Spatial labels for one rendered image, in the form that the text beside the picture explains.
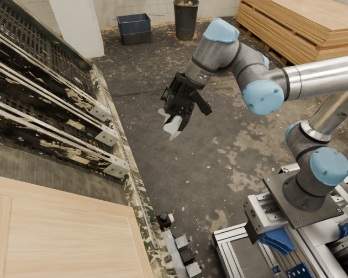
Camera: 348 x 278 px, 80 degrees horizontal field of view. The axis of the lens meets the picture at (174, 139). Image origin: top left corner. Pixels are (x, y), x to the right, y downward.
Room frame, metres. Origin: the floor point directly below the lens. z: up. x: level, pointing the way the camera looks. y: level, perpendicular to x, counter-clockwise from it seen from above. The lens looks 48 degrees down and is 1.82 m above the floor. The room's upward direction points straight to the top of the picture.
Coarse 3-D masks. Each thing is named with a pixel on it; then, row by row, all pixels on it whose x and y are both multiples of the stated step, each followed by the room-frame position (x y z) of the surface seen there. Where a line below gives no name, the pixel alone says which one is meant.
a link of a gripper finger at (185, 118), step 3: (189, 111) 0.48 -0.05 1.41; (186, 114) 0.47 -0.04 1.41; (189, 114) 0.47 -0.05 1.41; (183, 117) 0.47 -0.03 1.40; (186, 117) 0.46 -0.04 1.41; (189, 117) 0.47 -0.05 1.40; (183, 120) 0.46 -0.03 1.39; (186, 120) 0.46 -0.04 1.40; (183, 123) 0.46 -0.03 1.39; (186, 123) 0.46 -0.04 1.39; (180, 126) 0.46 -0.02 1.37; (183, 126) 0.46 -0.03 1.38; (180, 129) 0.46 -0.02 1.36
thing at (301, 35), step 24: (264, 0) 4.40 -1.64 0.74; (288, 0) 4.22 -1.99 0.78; (312, 0) 4.22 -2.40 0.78; (240, 24) 5.09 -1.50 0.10; (264, 24) 4.20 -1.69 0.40; (288, 24) 3.62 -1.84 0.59; (312, 24) 3.18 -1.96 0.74; (336, 24) 3.06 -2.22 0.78; (264, 48) 4.01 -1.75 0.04; (288, 48) 3.42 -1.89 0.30; (312, 48) 3.00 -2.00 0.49; (336, 48) 2.97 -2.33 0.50
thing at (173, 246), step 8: (160, 216) 0.42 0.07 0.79; (168, 216) 0.43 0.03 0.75; (160, 224) 0.39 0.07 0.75; (168, 224) 0.40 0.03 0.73; (168, 232) 0.36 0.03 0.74; (168, 240) 0.32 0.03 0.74; (176, 240) 0.31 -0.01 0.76; (184, 240) 0.31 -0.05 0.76; (168, 248) 0.28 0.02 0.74; (176, 248) 0.28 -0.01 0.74; (184, 248) 0.29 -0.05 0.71; (176, 256) 0.25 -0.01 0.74; (184, 256) 0.24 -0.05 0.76; (192, 256) 0.24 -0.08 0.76; (176, 264) 0.22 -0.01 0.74; (184, 264) 0.22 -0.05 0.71; (192, 264) 0.21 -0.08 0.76; (176, 272) 0.18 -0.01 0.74; (184, 272) 0.18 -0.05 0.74; (192, 272) 0.18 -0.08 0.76; (200, 272) 0.18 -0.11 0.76
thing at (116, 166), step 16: (0, 112) 0.48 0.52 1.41; (16, 112) 0.52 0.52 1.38; (0, 128) 0.46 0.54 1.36; (16, 128) 0.48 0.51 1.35; (32, 128) 0.50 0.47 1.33; (48, 128) 0.54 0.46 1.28; (32, 144) 0.48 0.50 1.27; (48, 144) 0.50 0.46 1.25; (64, 144) 0.52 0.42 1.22; (80, 144) 0.57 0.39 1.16; (96, 160) 0.55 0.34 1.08; (112, 160) 0.59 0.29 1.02
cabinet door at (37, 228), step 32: (0, 192) 0.26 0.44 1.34; (32, 192) 0.29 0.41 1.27; (64, 192) 0.34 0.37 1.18; (0, 224) 0.18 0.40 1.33; (32, 224) 0.20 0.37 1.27; (64, 224) 0.23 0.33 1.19; (96, 224) 0.27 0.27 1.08; (128, 224) 0.32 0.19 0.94; (0, 256) 0.11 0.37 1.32; (32, 256) 0.13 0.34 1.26; (64, 256) 0.14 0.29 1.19; (96, 256) 0.16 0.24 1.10; (128, 256) 0.19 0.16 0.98
